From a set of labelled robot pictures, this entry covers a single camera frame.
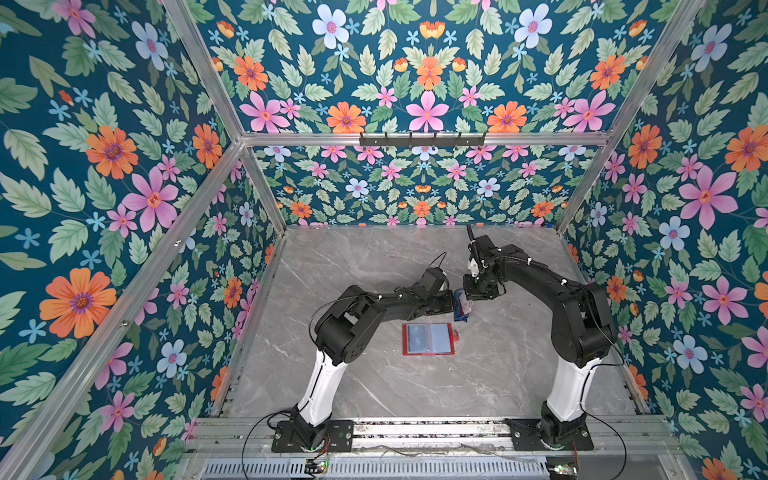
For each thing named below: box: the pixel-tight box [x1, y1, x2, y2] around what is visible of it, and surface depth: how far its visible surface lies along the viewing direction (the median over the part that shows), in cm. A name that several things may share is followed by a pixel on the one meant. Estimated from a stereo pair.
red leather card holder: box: [402, 322, 459, 356], surface depth 92 cm
